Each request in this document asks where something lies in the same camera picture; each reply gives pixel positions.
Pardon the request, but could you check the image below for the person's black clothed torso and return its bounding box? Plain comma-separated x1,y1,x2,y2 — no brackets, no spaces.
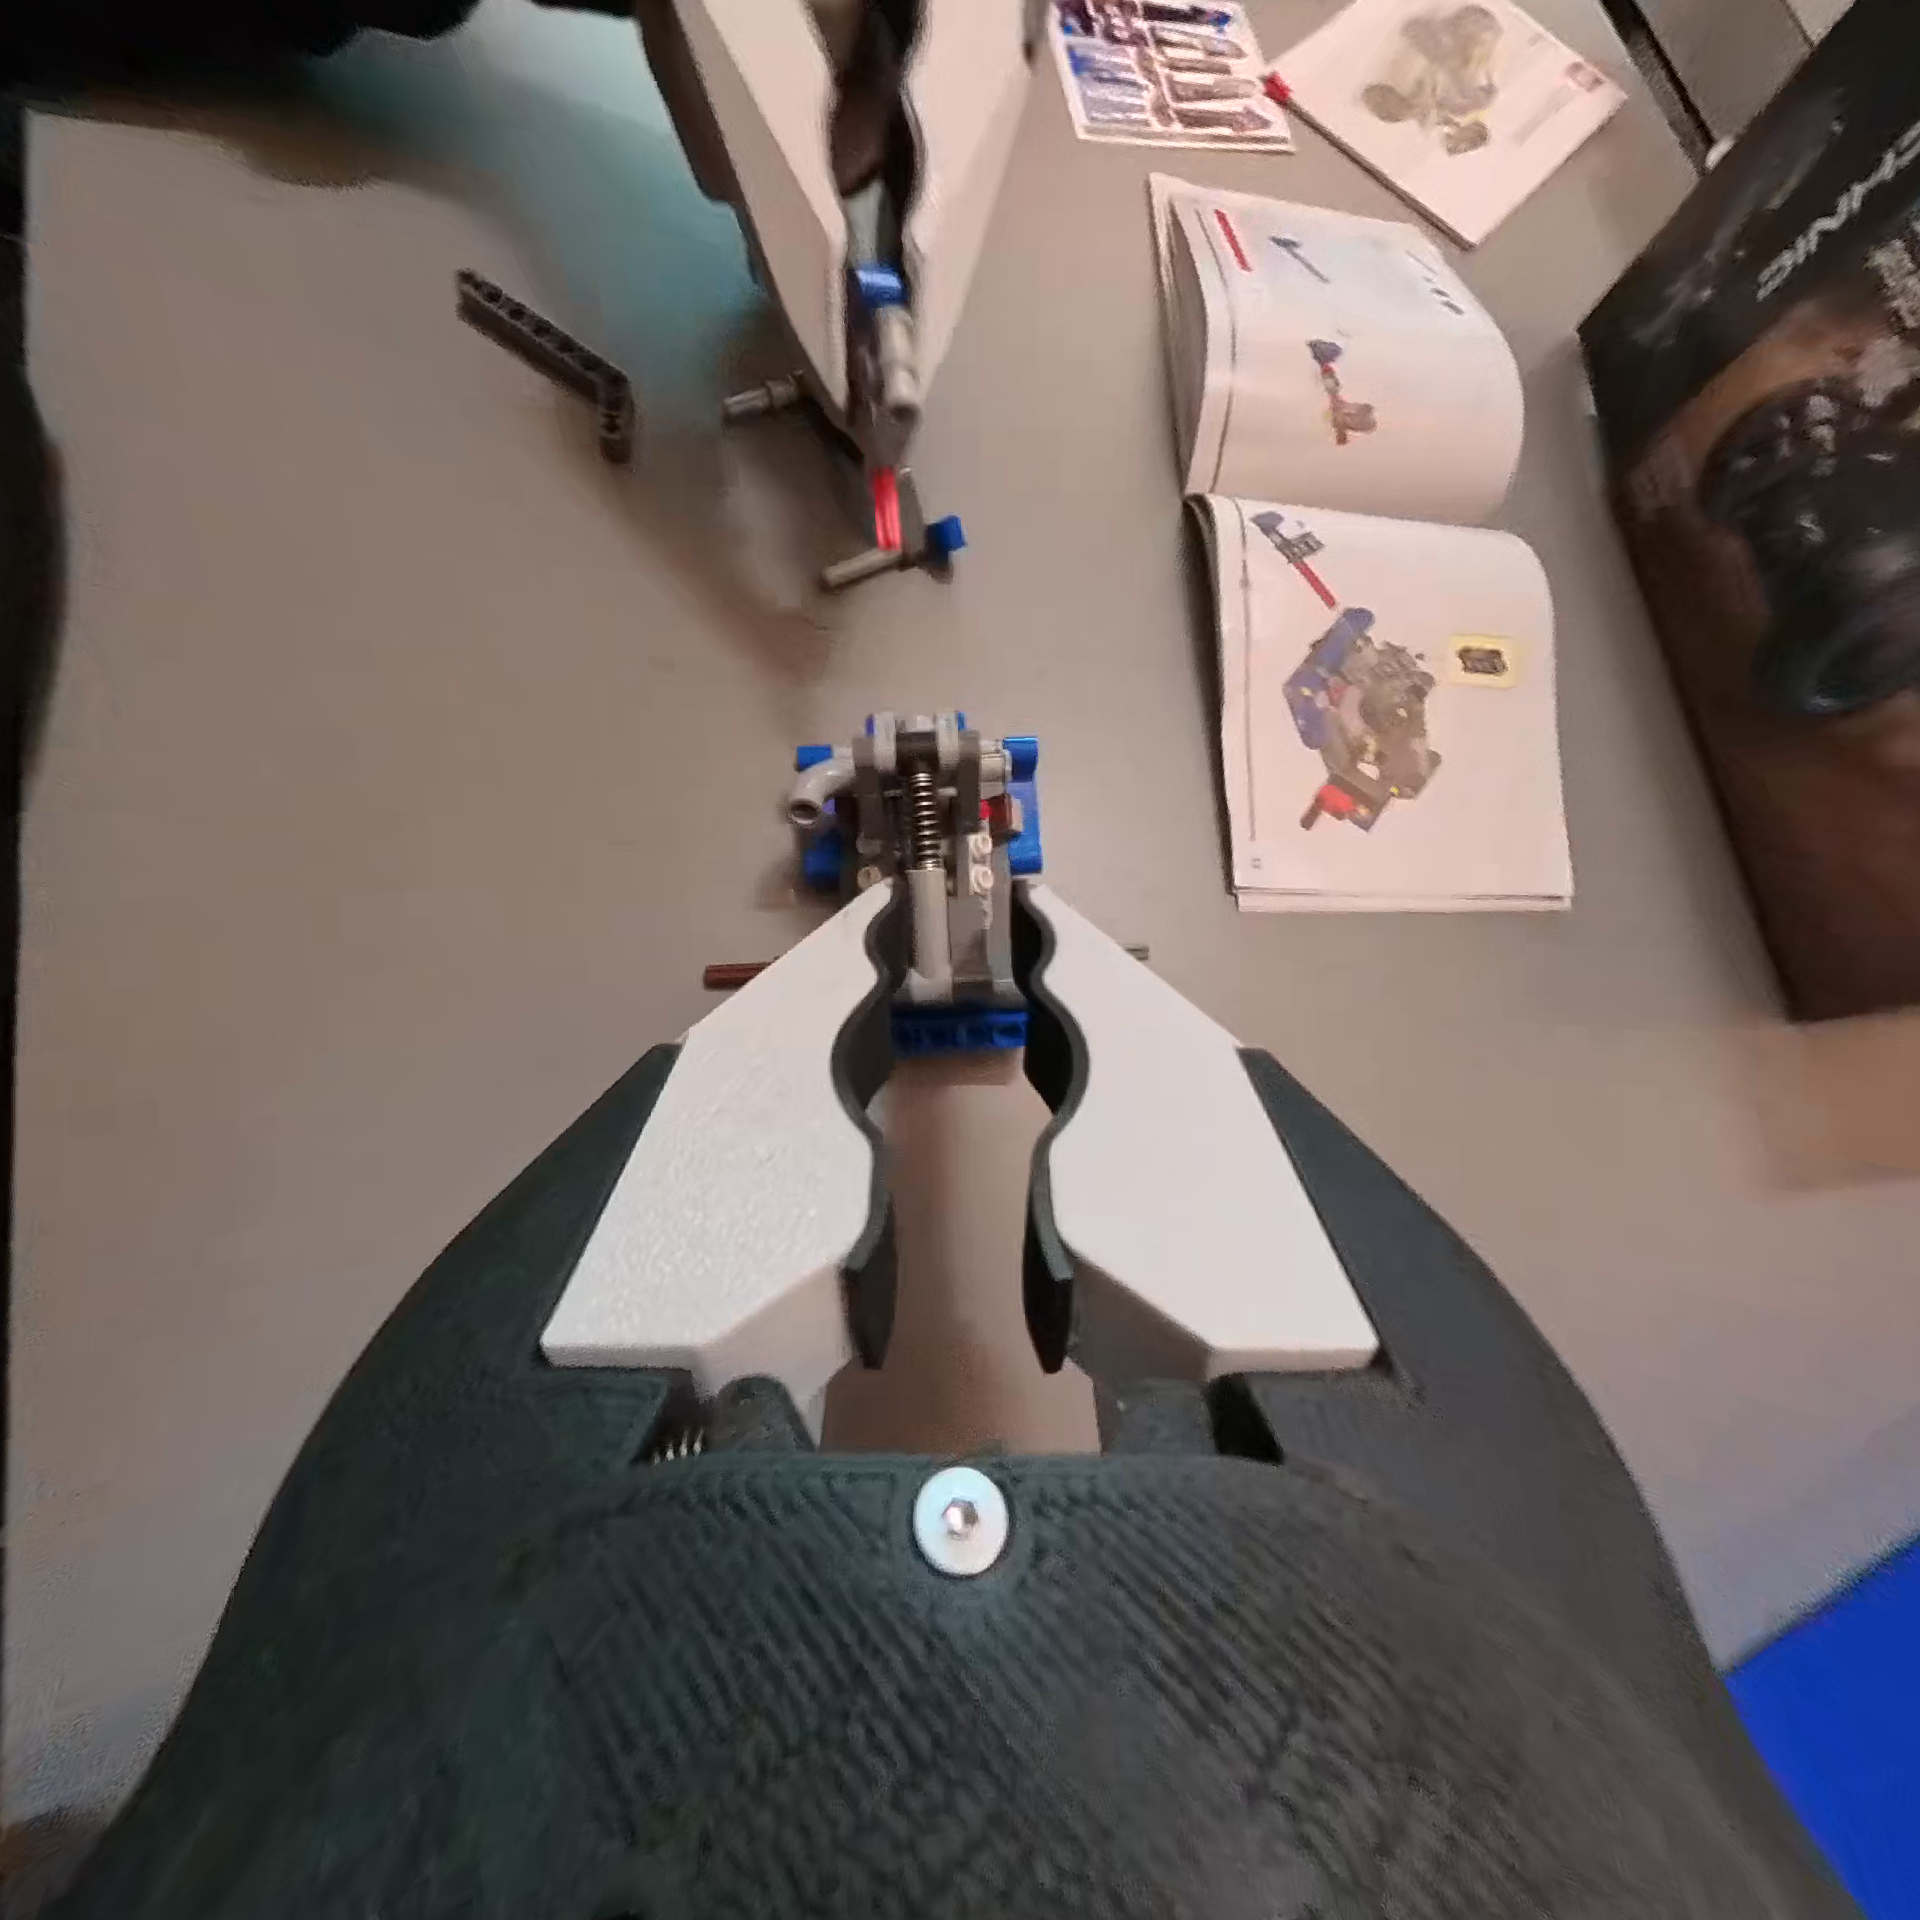
0,88,72,848

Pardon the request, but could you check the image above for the grey blue lego axle assembly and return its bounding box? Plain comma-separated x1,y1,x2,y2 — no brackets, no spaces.
843,259,928,552

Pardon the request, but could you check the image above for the open lego instruction booklet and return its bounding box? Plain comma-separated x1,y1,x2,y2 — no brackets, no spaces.
1148,168,1577,916

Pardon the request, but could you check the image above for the black angled lego beam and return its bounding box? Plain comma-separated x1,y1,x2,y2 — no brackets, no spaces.
454,267,637,464

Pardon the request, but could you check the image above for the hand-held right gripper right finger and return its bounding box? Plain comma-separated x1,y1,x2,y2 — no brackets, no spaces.
1016,881,1383,1383

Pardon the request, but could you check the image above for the black lego set box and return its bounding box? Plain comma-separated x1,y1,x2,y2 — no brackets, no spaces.
1575,12,1920,1023

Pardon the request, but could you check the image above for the lego sticker sheet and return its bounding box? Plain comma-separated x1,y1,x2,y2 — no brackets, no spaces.
1047,0,1296,152

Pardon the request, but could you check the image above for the person's left forearm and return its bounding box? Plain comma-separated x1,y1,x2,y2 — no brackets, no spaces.
0,0,481,107

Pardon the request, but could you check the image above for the closed white lego booklet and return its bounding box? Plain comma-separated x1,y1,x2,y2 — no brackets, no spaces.
1263,0,1632,251

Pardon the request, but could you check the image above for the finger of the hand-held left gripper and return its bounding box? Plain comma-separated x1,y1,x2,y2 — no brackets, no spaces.
895,0,1041,452
661,0,909,448

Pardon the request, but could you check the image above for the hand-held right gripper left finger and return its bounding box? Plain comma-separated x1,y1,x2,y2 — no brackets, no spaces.
537,881,905,1385

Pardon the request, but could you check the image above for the blue plastic bin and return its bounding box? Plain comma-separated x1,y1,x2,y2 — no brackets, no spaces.
1720,1533,1920,1920

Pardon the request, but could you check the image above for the blue grey lego chassis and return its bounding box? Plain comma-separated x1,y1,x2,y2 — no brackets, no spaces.
780,708,1047,1061

